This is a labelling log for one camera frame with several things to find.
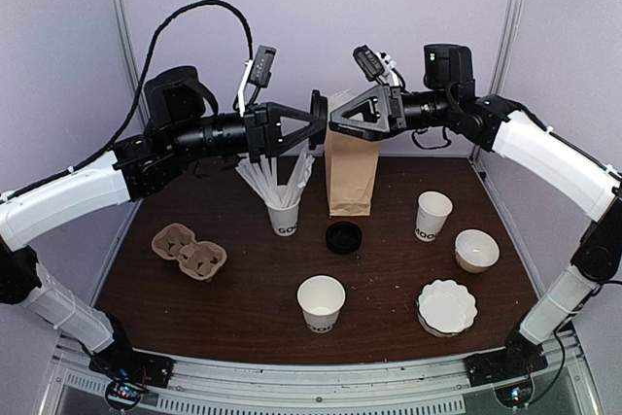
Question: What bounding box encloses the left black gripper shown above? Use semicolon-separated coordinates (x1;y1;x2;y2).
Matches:
169;102;326;165

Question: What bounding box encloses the white scalloped dish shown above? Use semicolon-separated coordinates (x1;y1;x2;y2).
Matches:
417;279;478;337

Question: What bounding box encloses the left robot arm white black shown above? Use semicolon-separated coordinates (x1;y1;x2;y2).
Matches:
1;66;328;380

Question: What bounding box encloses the brown paper bag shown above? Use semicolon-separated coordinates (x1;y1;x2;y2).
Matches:
325;130;380;217

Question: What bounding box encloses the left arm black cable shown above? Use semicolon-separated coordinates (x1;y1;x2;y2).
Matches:
72;0;257;178

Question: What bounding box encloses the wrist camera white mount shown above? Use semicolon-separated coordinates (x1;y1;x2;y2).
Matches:
233;46;277;117
353;45;406;95

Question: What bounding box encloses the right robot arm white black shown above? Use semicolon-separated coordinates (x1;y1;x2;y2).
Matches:
328;44;621;378

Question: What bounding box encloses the white plastic bag liner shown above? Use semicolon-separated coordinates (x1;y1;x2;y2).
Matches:
328;89;358;116

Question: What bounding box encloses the black plastic cup lid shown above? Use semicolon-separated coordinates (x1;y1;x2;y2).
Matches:
310;89;328;131

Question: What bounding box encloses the white paper coffee cup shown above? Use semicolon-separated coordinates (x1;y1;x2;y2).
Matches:
296;275;346;333

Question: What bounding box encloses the white cup holding straws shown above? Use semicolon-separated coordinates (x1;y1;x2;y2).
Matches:
265;185;300;237

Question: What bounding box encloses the white round bowl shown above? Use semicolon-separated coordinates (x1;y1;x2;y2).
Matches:
455;229;500;274

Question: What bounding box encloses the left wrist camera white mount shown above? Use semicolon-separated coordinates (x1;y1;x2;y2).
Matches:
233;46;277;117

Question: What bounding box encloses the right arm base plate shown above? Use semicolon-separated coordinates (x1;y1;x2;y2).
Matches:
464;347;548;387

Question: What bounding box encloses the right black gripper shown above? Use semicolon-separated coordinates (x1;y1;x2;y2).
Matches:
329;84;456;141

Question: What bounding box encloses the aluminium front rail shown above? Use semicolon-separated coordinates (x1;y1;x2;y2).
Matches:
35;330;604;414

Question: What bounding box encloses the left aluminium corner post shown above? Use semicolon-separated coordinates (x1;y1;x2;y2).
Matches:
100;0;164;166

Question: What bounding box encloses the cardboard cup carrier tray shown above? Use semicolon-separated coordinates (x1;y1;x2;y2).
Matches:
151;223;227;283

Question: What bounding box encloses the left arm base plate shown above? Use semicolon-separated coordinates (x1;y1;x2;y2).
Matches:
87;350;174;389

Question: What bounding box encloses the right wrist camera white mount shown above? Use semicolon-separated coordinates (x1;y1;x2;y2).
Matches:
353;45;406;95

